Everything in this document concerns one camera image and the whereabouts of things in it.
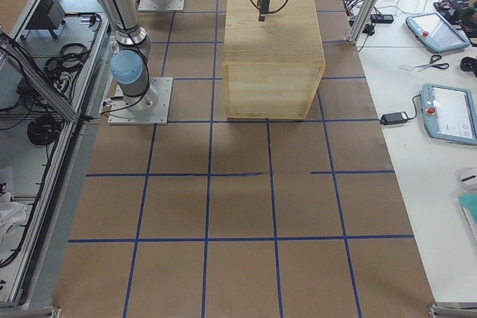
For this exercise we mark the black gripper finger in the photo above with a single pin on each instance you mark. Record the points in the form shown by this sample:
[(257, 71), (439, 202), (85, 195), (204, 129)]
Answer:
[(263, 6)]

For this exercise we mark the wooden drawer cabinet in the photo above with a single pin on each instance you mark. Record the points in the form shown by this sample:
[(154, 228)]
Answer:
[(272, 69)]

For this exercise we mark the far blue teach pendant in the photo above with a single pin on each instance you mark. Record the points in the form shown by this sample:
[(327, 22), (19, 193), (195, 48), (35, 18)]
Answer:
[(436, 33)]

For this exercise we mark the blue teach pendant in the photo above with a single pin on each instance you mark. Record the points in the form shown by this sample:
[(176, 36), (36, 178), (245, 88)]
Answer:
[(436, 33), (449, 113)]

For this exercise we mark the black power adapter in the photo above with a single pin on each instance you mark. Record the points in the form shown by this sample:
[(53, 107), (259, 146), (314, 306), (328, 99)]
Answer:
[(393, 118)]

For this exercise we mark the black control box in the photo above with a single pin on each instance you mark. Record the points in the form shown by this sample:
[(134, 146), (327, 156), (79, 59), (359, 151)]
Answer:
[(49, 15)]

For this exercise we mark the near blue teach pendant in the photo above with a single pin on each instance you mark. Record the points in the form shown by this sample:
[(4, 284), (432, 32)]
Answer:
[(449, 113)]

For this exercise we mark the black handled scissors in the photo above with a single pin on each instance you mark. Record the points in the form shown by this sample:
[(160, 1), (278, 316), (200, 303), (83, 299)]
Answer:
[(434, 62)]

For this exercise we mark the aluminium side frame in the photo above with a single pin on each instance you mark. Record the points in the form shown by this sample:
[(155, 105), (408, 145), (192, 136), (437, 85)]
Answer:
[(44, 83)]

